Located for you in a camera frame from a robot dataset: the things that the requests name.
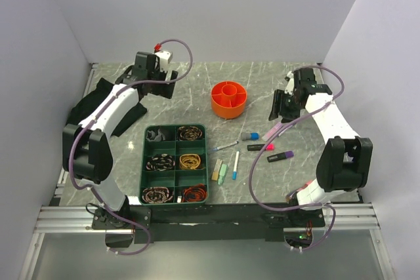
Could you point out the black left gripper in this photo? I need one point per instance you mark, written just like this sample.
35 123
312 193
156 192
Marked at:
165 90

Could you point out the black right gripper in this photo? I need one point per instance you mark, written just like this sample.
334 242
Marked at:
287 117

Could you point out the lilac highlighter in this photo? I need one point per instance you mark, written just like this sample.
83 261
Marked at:
272 131

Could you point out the orange round pen holder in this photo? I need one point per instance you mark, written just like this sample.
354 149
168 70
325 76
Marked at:
228 99

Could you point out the pink black highlighter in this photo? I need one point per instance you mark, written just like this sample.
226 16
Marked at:
258 147

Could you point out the purple black highlighter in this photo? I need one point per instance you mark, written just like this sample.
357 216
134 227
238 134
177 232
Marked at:
280 156

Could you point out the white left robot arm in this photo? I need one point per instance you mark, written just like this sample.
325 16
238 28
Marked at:
86 151

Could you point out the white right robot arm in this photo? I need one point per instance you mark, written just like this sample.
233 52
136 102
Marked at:
345 161

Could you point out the brown patterned rolled band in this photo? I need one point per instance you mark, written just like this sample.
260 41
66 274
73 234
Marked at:
189 133

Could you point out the grey folded cloth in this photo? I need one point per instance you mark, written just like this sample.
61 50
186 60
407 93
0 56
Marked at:
158 135

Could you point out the thin blue-tip pen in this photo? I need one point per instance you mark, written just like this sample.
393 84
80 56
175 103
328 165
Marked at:
221 147

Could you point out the yellow rolled band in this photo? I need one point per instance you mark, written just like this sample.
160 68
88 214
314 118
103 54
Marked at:
190 162

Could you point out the green compartment tray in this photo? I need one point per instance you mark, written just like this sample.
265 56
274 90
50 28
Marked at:
176 180

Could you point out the white blue marker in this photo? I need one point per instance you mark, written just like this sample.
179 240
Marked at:
235 168

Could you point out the green eraser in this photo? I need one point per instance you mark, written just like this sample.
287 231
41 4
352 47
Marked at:
222 174

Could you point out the tan eraser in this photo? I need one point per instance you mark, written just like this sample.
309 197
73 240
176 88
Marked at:
216 170

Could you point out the pink patterned rolled band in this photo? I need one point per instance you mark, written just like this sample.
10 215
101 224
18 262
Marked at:
157 195

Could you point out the orange black rolled band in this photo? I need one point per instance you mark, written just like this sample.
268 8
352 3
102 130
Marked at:
194 194

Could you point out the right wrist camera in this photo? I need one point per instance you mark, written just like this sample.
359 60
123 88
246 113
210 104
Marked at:
290 82

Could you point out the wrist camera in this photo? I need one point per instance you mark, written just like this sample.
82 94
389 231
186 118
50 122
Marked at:
164 56
290 82

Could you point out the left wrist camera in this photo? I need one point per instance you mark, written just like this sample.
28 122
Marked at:
164 56

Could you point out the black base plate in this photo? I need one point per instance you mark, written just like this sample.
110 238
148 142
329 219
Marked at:
206 223

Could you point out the aluminium rail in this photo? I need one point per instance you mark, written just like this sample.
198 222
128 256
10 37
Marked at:
354 216

